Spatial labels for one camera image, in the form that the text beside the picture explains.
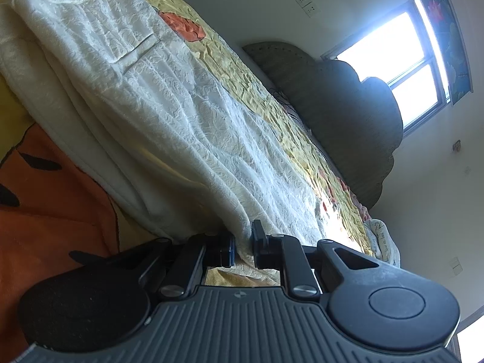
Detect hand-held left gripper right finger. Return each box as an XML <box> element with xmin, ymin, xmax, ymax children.
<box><xmin>251</xmin><ymin>219</ymin><xmax>380</xmax><ymax>304</ymax></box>

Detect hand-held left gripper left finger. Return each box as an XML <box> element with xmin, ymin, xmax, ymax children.
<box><xmin>109</xmin><ymin>231</ymin><xmax>236</xmax><ymax>298</ymax></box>

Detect white textured blanket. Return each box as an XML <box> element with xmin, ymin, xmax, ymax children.
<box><xmin>0</xmin><ymin>0</ymin><xmax>330</xmax><ymax>277</ymax></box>

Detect white printed pillow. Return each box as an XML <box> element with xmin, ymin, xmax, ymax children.
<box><xmin>362</xmin><ymin>217</ymin><xmax>401</xmax><ymax>267</ymax></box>

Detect yellow bed sheet orange prints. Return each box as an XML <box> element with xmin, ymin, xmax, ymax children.
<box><xmin>45</xmin><ymin>0</ymin><xmax>376</xmax><ymax>287</ymax></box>

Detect orange blanket black spots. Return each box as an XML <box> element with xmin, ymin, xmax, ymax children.
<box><xmin>0</xmin><ymin>76</ymin><xmax>125</xmax><ymax>352</ymax></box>

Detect window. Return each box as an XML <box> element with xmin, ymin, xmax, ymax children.
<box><xmin>321</xmin><ymin>0</ymin><xmax>453</xmax><ymax>137</ymax></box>

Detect blue floral curtain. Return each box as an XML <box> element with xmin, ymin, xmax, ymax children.
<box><xmin>416</xmin><ymin>0</ymin><xmax>476</xmax><ymax>106</ymax></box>

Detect black cable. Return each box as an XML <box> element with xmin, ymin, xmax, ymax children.
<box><xmin>273</xmin><ymin>89</ymin><xmax>307</xmax><ymax>127</ymax></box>

